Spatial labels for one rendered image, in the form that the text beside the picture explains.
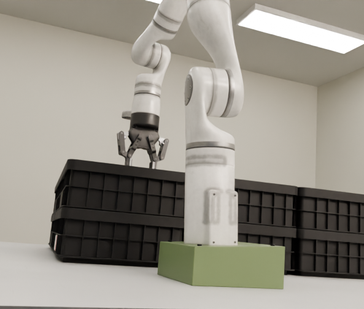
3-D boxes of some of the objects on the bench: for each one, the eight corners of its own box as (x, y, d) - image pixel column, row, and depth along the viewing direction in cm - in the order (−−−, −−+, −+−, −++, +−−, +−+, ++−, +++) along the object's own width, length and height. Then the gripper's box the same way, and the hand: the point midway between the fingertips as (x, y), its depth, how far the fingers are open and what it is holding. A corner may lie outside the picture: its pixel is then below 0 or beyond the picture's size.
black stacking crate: (394, 281, 123) (394, 237, 125) (298, 276, 114) (299, 228, 116) (310, 268, 160) (311, 235, 163) (233, 263, 152) (235, 228, 154)
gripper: (122, 105, 111) (115, 170, 108) (177, 115, 117) (172, 177, 114) (113, 111, 118) (107, 172, 115) (166, 121, 124) (161, 179, 121)
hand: (140, 169), depth 115 cm, fingers open, 5 cm apart
